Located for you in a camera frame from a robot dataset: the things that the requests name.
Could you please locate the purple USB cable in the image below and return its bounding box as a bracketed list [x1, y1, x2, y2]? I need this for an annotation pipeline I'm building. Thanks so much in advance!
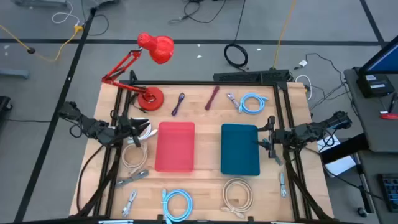
[170, 92, 186, 117]

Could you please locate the black keyboard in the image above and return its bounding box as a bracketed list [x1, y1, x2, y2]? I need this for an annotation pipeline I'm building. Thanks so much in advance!
[378, 173, 398, 213]

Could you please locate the white floor cable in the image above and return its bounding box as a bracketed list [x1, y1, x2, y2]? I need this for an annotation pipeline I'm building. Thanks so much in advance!
[51, 1, 81, 26]

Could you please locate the silver USB cable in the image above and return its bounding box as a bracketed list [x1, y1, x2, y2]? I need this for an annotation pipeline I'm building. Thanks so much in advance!
[121, 189, 138, 218]

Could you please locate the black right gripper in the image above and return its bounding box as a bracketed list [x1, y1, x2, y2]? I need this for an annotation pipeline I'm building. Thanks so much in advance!
[256, 115, 296, 159]

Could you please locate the grey desk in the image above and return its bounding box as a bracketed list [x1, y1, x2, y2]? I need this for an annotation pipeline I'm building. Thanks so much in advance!
[343, 67, 398, 154]

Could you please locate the pale blue USB cable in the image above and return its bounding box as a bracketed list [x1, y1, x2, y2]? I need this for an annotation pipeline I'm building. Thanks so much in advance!
[279, 171, 289, 199]

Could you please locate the black power strip box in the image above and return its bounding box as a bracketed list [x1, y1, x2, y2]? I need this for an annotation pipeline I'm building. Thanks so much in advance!
[213, 68, 292, 84]

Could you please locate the maroon USB cable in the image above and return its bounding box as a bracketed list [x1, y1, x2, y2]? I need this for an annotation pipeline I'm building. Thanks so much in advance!
[204, 85, 220, 111]

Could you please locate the red translucent plastic bin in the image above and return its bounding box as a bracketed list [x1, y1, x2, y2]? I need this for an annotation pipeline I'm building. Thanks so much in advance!
[154, 121, 196, 174]

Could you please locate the teal plastic bin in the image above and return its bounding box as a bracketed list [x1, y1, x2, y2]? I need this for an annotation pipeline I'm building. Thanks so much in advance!
[220, 123, 261, 177]

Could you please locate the black aluminium table frame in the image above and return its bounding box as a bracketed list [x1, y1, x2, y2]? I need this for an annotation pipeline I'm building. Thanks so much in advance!
[74, 70, 335, 224]

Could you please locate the white paper sheet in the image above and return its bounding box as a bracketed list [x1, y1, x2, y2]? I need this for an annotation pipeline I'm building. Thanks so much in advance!
[317, 134, 357, 178]

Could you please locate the black computer monitor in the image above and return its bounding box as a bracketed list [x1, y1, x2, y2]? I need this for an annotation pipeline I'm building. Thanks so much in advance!
[359, 34, 398, 75]

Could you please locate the red desk lamp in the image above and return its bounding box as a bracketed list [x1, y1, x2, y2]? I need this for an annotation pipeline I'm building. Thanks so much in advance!
[101, 32, 175, 112]

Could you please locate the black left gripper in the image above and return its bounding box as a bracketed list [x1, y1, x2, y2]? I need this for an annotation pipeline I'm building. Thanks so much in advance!
[117, 114, 150, 146]

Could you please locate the black coiled power cable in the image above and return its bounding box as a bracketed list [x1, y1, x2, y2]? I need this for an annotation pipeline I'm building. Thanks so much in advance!
[223, 0, 249, 70]

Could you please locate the light blue ethernet cable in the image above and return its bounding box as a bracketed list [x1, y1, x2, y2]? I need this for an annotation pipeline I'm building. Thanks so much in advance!
[160, 188, 194, 224]
[238, 92, 269, 116]

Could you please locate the grey lilac USB cable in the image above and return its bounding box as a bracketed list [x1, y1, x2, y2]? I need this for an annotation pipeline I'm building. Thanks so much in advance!
[226, 93, 240, 109]

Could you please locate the teal USB cable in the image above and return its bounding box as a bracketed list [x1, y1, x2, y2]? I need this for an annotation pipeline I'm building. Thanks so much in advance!
[262, 138, 284, 166]

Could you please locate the black box with labels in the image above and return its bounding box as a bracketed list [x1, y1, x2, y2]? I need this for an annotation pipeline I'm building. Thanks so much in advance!
[356, 73, 396, 99]

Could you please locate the beige ethernet cable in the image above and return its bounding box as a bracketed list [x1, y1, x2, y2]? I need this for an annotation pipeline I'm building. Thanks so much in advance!
[220, 177, 254, 220]
[121, 141, 149, 175]

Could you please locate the dark grey USB cable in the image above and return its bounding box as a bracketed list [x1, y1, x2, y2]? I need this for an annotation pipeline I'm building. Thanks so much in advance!
[115, 169, 150, 189]

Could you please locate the orange hanging cord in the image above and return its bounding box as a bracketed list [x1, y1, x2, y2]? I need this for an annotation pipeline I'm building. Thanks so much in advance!
[272, 0, 298, 70]

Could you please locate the black loose floor cable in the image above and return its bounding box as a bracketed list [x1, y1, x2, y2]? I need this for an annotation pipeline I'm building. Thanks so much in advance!
[169, 0, 227, 25]

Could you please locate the yellow extension cord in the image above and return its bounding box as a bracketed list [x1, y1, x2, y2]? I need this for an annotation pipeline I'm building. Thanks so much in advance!
[0, 24, 85, 62]

